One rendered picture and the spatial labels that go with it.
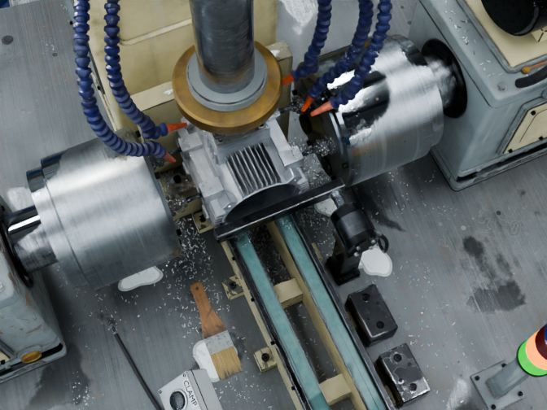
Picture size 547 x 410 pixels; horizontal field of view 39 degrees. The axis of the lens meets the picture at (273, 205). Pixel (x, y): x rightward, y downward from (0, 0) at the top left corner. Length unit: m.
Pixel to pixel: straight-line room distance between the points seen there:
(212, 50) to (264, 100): 0.15
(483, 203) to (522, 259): 0.14
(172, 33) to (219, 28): 0.35
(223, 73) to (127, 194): 0.26
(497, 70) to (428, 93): 0.13
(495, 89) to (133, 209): 0.66
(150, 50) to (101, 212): 0.34
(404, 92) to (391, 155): 0.12
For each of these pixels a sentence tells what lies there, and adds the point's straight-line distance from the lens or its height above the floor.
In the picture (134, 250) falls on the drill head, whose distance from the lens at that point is 1.32.
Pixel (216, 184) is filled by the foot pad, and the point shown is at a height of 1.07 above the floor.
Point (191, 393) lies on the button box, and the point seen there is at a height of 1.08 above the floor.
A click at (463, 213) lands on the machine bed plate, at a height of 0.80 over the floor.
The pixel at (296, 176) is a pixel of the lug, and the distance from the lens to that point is 1.36.
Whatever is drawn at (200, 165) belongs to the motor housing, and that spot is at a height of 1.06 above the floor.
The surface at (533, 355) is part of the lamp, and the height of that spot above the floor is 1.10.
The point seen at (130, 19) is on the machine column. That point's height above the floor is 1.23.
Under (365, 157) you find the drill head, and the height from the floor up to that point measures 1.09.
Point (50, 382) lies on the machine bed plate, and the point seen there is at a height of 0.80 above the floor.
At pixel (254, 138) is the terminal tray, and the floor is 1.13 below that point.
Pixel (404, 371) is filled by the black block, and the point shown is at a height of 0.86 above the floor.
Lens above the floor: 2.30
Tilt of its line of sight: 65 degrees down
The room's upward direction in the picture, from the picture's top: 2 degrees clockwise
